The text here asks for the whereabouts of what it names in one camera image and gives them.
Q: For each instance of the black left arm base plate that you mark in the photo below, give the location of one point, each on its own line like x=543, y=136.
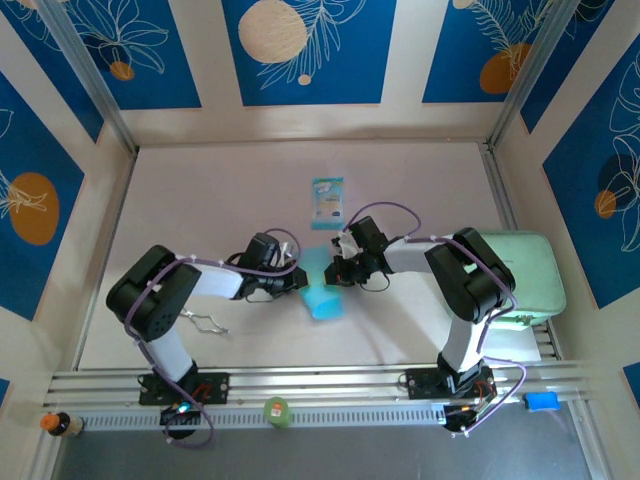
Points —
x=215, y=387

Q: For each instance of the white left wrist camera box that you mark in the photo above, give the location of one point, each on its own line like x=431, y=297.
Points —
x=287, y=252

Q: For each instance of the black controller board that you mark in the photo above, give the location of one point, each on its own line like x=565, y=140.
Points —
x=180, y=416
x=457, y=419

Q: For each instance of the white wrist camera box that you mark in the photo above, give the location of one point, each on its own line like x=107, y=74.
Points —
x=346, y=246
x=287, y=252

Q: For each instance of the blue printed snack packet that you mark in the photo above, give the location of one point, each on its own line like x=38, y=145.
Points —
x=328, y=205

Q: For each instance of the aluminium mounting rail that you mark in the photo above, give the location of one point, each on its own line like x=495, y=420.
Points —
x=320, y=380

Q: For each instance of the mint green zip case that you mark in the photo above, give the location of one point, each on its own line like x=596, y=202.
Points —
x=535, y=270

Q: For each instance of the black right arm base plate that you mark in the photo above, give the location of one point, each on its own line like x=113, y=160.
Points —
x=422, y=384

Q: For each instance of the small blue box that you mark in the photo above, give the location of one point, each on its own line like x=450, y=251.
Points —
x=541, y=402

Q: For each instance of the black device at table edge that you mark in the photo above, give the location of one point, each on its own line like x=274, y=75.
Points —
x=497, y=185

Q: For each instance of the aluminium frame post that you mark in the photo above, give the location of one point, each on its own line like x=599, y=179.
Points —
x=85, y=70
x=530, y=70

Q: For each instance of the brown bottle with orange cap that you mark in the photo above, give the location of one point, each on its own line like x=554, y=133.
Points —
x=62, y=425

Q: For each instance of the light blue paper sheet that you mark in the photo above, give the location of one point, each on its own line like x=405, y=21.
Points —
x=325, y=305

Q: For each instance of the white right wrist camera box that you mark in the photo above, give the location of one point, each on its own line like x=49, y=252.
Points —
x=346, y=246

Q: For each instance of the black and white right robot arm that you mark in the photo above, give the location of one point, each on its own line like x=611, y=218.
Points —
x=470, y=280

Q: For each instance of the aluminium side rail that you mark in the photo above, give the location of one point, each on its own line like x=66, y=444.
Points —
x=107, y=225

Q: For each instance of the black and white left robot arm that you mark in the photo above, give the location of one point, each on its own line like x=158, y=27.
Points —
x=150, y=300

